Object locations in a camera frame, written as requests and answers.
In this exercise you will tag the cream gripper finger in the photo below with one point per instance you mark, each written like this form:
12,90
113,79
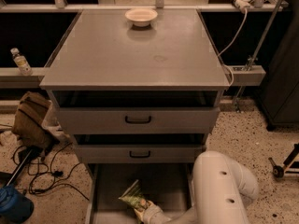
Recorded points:
139,215

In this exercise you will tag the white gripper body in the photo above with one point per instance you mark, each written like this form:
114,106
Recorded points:
158,216

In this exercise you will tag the green jalapeno chip bag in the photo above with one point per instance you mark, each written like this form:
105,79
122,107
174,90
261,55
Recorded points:
134,197

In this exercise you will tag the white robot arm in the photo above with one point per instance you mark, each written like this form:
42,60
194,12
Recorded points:
222,189

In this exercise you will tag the grey bottom drawer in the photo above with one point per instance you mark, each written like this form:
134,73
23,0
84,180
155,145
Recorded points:
166,184

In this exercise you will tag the grey drawer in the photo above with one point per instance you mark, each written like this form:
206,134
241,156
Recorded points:
139,148
80,115
166,184

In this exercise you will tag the grey middle drawer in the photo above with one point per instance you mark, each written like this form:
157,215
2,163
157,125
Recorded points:
139,148

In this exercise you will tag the grey top drawer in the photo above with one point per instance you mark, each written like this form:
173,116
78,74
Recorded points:
80,115

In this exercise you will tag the grey drawer cabinet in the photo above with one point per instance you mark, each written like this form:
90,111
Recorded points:
170,63

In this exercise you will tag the blue round device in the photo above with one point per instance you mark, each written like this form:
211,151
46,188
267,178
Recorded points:
14,206

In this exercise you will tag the black wheeled stand leg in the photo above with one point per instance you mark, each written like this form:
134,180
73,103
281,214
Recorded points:
289,166

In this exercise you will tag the metal diagonal pole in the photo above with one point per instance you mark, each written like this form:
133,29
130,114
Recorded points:
246,69

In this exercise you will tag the clear plastic water bottle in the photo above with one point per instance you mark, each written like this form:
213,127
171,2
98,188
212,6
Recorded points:
21,62

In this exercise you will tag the white bowl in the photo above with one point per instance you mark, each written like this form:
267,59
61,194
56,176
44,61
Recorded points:
141,17

